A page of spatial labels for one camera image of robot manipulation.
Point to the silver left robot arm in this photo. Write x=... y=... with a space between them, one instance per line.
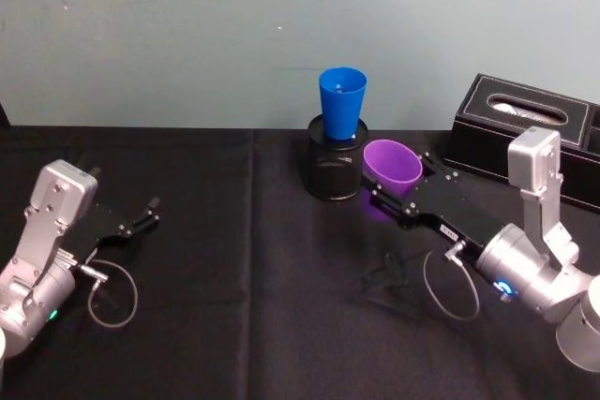
x=47 y=212

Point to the black stitched tissue box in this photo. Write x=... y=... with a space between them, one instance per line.
x=478 y=137

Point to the black mesh pen holder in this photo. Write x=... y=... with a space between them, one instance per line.
x=328 y=175

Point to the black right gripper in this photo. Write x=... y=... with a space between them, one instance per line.
x=450 y=203

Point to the purple plastic cup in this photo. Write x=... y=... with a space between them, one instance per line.
x=391 y=166

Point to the blue plastic cup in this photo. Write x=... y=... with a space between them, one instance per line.
x=340 y=109

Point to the black table cloth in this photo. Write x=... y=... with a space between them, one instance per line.
x=225 y=278

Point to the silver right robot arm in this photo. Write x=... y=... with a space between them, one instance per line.
x=515 y=257

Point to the white tissue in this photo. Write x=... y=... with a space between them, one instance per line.
x=520 y=108

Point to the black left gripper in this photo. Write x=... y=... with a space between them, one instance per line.
x=100 y=231

